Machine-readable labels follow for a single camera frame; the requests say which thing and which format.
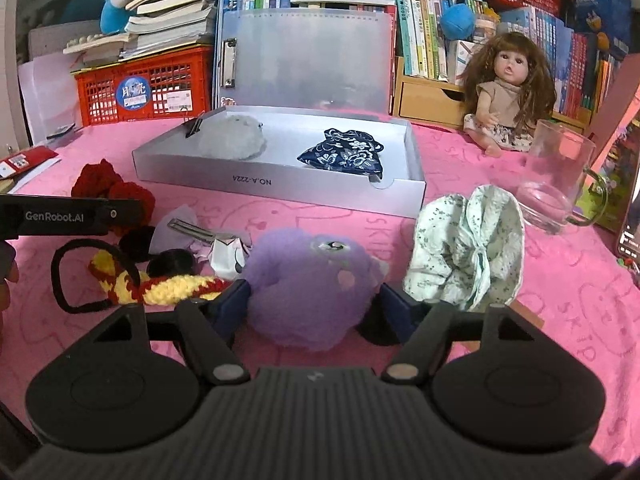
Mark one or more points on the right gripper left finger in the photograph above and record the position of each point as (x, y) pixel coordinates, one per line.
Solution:
(206, 327)

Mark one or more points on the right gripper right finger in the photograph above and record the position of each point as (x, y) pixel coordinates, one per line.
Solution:
(422, 331)

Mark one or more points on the small white paper toy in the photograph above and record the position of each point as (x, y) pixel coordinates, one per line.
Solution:
(227, 258)

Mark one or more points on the purple fluffy plush toy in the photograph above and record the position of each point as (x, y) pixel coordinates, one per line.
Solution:
(308, 291)

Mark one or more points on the green floral fabric cap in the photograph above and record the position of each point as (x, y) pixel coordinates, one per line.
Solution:
(468, 251)

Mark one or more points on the blue floral brocade pouch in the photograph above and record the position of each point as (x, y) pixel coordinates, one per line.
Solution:
(347, 152)

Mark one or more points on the white fluffy plush toy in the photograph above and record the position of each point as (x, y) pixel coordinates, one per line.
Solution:
(233, 137)

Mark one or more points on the black round lid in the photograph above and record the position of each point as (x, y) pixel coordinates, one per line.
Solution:
(375, 329)

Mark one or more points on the person left hand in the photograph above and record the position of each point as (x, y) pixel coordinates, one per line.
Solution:
(9, 274)

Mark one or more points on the red card packet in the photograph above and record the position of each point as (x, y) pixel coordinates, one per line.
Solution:
(19, 163)

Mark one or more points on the black binder clip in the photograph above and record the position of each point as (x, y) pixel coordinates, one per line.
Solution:
(192, 126)

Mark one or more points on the red plastic crate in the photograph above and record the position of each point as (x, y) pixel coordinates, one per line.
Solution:
(175, 83)

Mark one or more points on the silver shallow box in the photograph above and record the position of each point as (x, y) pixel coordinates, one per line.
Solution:
(276, 173)

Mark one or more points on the smartphone showing video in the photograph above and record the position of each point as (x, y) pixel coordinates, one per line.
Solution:
(628, 246)

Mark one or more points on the blue white doraemon plush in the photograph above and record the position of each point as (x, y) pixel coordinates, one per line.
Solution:
(114, 16)

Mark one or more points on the stack of books on crate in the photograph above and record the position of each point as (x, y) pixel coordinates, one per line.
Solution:
(154, 25)

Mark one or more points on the wooden drawer organizer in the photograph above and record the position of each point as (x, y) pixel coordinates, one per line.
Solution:
(426, 101)

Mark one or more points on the brown haired baby doll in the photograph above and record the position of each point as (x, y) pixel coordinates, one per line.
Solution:
(507, 89)

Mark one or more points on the translucent clipboard folder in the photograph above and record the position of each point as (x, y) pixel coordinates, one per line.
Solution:
(306, 58)

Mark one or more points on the row of upright books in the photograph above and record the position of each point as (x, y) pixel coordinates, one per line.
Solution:
(582, 73)

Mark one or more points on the pink triangular stand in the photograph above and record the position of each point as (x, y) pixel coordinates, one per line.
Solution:
(620, 105)

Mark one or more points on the blue plush ball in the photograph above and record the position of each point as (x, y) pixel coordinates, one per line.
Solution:
(457, 22)

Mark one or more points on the blue cardboard box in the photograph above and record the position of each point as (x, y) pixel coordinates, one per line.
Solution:
(608, 20)

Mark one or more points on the glass mug green handle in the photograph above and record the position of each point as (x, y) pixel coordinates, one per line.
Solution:
(557, 164)

